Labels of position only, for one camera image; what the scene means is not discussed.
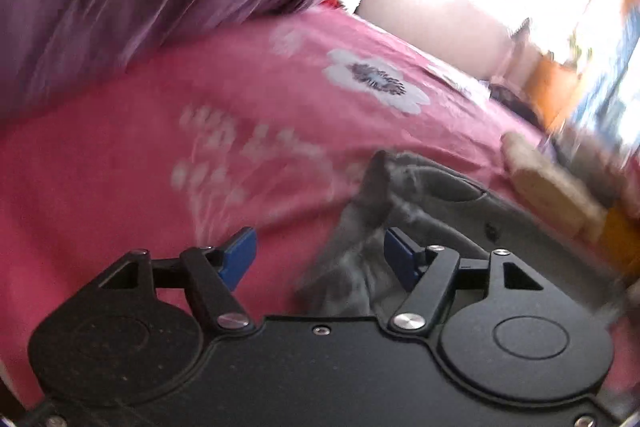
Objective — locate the grey sweatshirt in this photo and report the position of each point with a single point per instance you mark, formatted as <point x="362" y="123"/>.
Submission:
<point x="435" y="205"/>

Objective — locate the folded cream blanket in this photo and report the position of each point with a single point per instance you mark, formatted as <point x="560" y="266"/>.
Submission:
<point x="552" y="191"/>

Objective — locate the pink floral bed blanket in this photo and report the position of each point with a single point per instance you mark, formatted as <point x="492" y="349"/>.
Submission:
<point x="270" y="125"/>

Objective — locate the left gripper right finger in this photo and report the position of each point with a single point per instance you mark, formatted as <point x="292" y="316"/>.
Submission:
<point x="426" y="274"/>

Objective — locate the yellow folded garment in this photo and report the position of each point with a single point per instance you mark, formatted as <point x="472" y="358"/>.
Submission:
<point x="619" y="242"/>

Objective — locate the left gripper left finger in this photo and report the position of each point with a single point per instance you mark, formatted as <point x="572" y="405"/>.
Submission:
<point x="212" y="274"/>

